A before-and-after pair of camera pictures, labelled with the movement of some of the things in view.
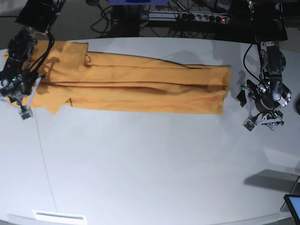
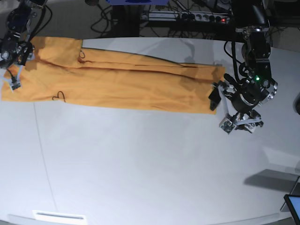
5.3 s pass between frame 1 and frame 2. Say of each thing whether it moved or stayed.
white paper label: stayed
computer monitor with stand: stayed
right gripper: moved
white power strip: stayed
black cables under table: stayed
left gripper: moved
